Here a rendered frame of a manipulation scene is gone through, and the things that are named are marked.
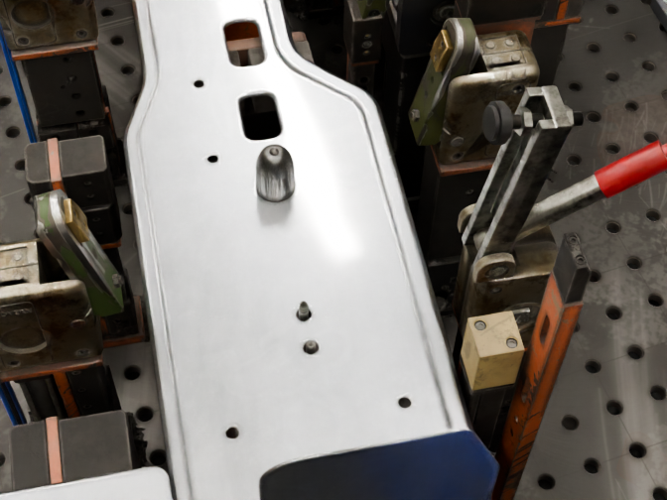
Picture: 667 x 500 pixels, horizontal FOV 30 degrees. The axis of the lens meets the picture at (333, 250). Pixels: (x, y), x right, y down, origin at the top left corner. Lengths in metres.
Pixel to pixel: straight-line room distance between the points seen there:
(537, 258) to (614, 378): 0.39
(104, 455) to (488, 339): 0.30
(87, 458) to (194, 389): 0.09
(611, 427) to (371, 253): 0.39
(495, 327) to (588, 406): 0.41
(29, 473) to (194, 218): 0.24
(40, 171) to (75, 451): 0.26
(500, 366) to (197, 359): 0.23
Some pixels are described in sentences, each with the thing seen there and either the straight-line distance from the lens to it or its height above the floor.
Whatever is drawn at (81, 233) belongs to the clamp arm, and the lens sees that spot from 0.92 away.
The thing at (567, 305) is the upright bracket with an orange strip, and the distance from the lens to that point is 0.81.
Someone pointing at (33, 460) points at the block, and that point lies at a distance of 0.96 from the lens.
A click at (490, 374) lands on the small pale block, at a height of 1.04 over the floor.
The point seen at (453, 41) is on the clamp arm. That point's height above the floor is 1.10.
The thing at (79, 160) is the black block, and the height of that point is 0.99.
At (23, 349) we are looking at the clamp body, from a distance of 1.03.
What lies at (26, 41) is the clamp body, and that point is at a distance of 1.25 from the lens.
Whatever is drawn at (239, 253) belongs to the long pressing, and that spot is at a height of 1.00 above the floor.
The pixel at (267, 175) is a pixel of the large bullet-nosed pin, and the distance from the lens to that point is 1.00.
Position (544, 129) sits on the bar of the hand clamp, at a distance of 0.81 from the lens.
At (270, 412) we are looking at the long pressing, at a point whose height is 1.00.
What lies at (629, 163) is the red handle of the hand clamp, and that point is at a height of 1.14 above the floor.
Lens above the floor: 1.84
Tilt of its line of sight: 57 degrees down
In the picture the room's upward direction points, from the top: 2 degrees clockwise
